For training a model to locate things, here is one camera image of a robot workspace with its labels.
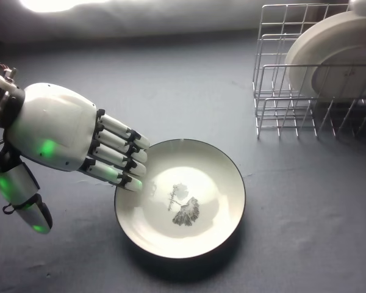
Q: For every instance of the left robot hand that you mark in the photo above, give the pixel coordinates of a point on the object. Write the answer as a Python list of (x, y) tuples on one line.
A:
[(55, 122)]

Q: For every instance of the white plate with leaf print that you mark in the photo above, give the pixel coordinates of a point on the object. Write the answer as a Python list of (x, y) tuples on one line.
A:
[(323, 45), (201, 171)]

